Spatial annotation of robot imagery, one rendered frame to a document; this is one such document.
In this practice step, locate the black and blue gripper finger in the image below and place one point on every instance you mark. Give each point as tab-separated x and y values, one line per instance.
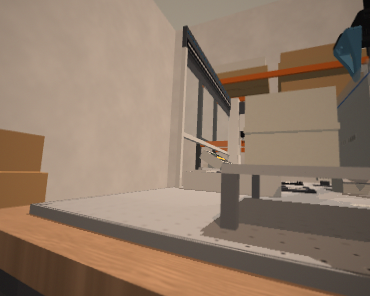
350	43

